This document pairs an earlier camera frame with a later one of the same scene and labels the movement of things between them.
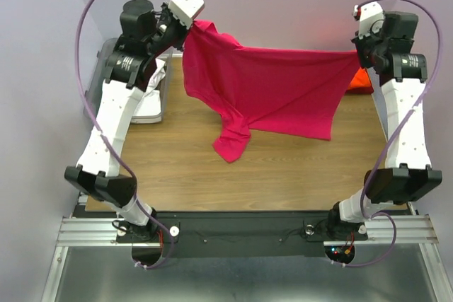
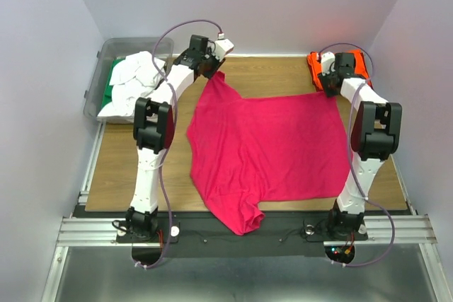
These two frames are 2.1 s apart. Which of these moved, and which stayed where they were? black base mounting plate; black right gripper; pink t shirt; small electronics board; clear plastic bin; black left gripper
Moved: black left gripper; black right gripper; pink t shirt
Stayed: black base mounting plate; clear plastic bin; small electronics board
